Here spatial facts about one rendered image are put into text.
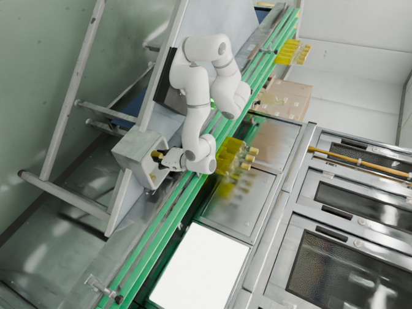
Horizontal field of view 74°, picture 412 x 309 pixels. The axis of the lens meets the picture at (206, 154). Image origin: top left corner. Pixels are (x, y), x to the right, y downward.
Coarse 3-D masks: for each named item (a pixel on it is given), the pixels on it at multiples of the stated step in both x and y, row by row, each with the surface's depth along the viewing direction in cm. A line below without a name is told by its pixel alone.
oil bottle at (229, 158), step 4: (216, 152) 152; (220, 152) 151; (216, 156) 150; (220, 156) 149; (224, 156) 149; (228, 156) 149; (232, 156) 148; (236, 156) 149; (224, 160) 148; (228, 160) 147; (232, 160) 147; (236, 160) 147; (232, 164) 147; (236, 164) 147
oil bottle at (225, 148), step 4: (224, 144) 154; (220, 148) 153; (224, 148) 152; (228, 148) 152; (232, 148) 152; (236, 148) 151; (224, 152) 152; (228, 152) 151; (232, 152) 150; (236, 152) 150; (240, 152) 150; (240, 156) 150
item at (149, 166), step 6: (162, 138) 120; (156, 144) 118; (162, 144) 125; (150, 150) 115; (156, 150) 132; (144, 156) 113; (150, 156) 129; (144, 162) 113; (150, 162) 131; (156, 162) 136; (144, 168) 115; (150, 168) 132; (156, 168) 135; (156, 174) 133; (162, 174) 133; (150, 180) 122; (156, 180) 131; (162, 180) 132; (156, 186) 129
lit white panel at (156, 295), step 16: (192, 240) 136; (208, 240) 135; (224, 240) 134; (176, 256) 132; (192, 256) 131; (208, 256) 130; (224, 256) 129; (240, 256) 129; (176, 272) 127; (192, 272) 126; (208, 272) 126; (224, 272) 125; (160, 288) 123; (176, 288) 123; (192, 288) 122; (208, 288) 121; (224, 288) 120; (160, 304) 119; (176, 304) 118; (192, 304) 118; (208, 304) 117; (224, 304) 116
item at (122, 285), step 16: (192, 176) 141; (176, 192) 136; (176, 208) 130; (160, 224) 126; (144, 240) 121; (160, 240) 120; (144, 256) 117; (128, 272) 113; (112, 288) 110; (128, 288) 109; (112, 304) 106
